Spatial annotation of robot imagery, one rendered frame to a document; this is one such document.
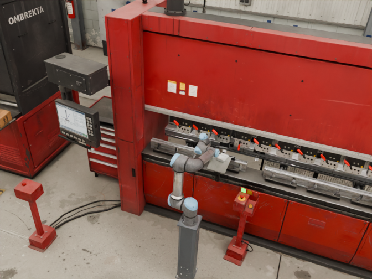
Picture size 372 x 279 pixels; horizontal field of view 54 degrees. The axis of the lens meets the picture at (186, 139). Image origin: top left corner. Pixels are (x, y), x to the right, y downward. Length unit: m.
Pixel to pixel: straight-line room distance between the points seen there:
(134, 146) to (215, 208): 1.10
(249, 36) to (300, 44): 0.40
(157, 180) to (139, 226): 0.61
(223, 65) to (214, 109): 0.45
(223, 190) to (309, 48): 1.64
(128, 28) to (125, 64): 0.33
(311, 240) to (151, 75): 2.29
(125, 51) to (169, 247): 2.11
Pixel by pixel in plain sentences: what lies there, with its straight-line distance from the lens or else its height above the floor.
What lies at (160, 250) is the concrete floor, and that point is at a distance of 4.08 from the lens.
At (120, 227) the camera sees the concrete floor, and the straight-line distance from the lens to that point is 4.32.
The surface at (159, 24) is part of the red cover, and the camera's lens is 3.28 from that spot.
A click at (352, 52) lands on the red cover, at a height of 2.25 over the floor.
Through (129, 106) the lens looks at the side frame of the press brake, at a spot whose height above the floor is 1.47.
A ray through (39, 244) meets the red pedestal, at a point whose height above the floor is 0.07.
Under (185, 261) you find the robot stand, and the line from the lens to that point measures 3.62.
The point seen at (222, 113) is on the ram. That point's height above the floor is 1.49.
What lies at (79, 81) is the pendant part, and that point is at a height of 1.87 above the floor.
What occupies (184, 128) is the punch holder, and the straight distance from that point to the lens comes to 3.63.
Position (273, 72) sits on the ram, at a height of 1.98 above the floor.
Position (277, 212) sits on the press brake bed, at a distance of 3.82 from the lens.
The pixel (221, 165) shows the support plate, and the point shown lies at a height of 1.00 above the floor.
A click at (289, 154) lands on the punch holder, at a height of 1.21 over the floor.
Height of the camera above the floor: 3.20
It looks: 35 degrees down
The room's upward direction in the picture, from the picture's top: 3 degrees clockwise
